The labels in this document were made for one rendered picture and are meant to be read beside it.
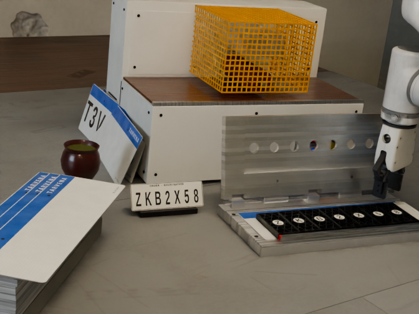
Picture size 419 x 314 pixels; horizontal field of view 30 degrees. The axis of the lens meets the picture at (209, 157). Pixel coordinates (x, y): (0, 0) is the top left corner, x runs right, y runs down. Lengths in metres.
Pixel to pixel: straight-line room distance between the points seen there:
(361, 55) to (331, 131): 2.69
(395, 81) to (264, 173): 0.34
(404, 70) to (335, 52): 2.61
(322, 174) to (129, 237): 0.47
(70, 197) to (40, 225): 0.13
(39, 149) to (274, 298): 0.82
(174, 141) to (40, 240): 0.58
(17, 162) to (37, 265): 0.72
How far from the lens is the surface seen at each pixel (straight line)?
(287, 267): 1.48
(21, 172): 1.82
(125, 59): 1.90
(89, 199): 1.41
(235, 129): 1.62
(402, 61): 1.68
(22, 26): 3.24
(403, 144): 1.74
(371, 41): 4.46
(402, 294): 1.47
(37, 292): 1.25
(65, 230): 1.29
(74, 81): 2.61
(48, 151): 1.95
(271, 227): 1.56
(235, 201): 1.65
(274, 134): 1.68
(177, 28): 1.93
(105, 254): 1.46
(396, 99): 1.70
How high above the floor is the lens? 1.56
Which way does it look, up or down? 19 degrees down
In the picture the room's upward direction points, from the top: 6 degrees clockwise
